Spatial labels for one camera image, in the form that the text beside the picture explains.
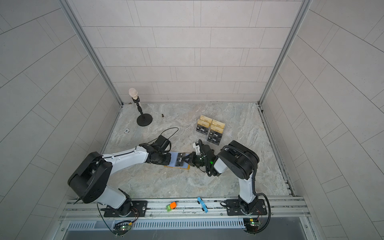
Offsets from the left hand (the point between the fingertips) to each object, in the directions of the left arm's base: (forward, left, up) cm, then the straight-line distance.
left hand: (171, 160), depth 90 cm
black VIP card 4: (+12, -27, +6) cm, 30 cm away
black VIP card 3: (+15, -26, +8) cm, 31 cm away
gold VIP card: (+23, -20, +12) cm, 33 cm away
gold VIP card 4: (+17, -28, +10) cm, 34 cm away
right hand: (-2, -7, +3) cm, 8 cm away
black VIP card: (-3, -6, +4) cm, 7 cm away
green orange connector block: (-25, -4, +4) cm, 25 cm away
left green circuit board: (-33, +17, +3) cm, 38 cm away
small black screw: (+32, +10, +3) cm, 34 cm away
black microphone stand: (+29, +23, +3) cm, 37 cm away
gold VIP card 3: (+20, -20, +10) cm, 30 cm away
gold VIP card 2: (+19, -29, +12) cm, 37 cm away
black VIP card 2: (+18, -19, +7) cm, 27 cm away
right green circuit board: (-32, -41, +2) cm, 52 cm away
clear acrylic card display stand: (+17, -26, +9) cm, 32 cm away
